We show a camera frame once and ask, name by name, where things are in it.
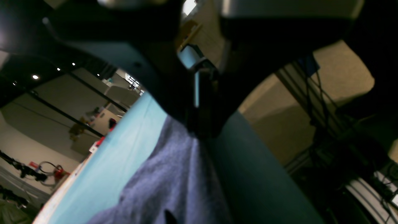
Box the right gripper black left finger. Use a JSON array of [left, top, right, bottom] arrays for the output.
[[0, 0, 199, 140]]

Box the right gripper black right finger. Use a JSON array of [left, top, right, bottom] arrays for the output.
[[199, 0, 397, 136]]

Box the blue heathered T-shirt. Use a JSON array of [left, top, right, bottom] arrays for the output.
[[88, 117, 233, 224]]

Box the teal table cloth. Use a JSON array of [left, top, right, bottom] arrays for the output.
[[34, 93, 323, 224]]

